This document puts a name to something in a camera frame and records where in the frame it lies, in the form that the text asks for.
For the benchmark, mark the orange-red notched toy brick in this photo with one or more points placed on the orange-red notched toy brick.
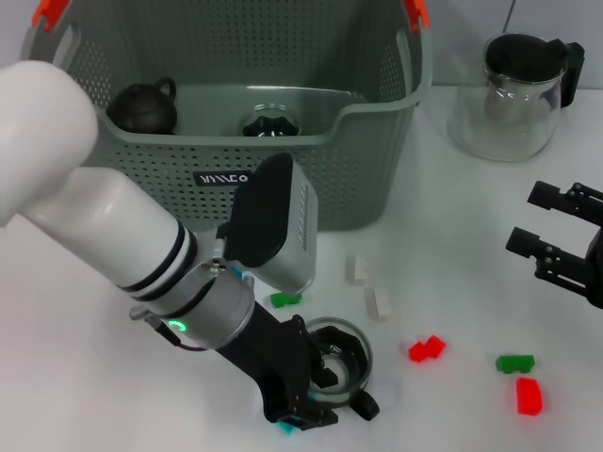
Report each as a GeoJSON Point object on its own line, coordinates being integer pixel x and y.
{"type": "Point", "coordinates": [424, 349]}

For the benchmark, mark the black clay teapot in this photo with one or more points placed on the black clay teapot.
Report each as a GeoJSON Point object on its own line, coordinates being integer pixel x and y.
{"type": "Point", "coordinates": [141, 110]}

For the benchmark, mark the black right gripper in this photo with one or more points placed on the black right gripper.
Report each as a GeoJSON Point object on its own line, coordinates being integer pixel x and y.
{"type": "Point", "coordinates": [596, 273]}

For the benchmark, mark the grey-green perforated storage basket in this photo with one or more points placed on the grey-green perforated storage basket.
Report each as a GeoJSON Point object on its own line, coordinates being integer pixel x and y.
{"type": "Point", "coordinates": [353, 179]}

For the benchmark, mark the clear toy brick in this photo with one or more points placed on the clear toy brick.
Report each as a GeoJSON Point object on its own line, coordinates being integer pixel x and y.
{"type": "Point", "coordinates": [358, 270]}
{"type": "Point", "coordinates": [379, 303]}

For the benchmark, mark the glass teacup with black base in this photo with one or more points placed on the glass teacup with black base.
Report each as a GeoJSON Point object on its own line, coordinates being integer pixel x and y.
{"type": "Point", "coordinates": [271, 124]}
{"type": "Point", "coordinates": [358, 348]}

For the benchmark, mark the teal square toy brick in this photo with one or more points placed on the teal square toy brick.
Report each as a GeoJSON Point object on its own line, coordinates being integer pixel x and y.
{"type": "Point", "coordinates": [285, 428]}

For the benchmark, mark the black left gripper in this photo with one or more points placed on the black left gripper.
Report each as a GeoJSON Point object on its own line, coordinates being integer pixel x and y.
{"type": "Point", "coordinates": [278, 362]}

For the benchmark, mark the glass teapot with black lid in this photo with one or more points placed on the glass teapot with black lid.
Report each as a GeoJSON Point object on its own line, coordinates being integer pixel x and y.
{"type": "Point", "coordinates": [523, 52]}

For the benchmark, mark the bright red toy brick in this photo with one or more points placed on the bright red toy brick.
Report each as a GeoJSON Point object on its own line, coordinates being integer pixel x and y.
{"type": "Point", "coordinates": [527, 398]}

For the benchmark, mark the green toy brick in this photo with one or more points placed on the green toy brick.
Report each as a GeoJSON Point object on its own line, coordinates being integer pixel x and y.
{"type": "Point", "coordinates": [282, 300]}
{"type": "Point", "coordinates": [513, 363]}

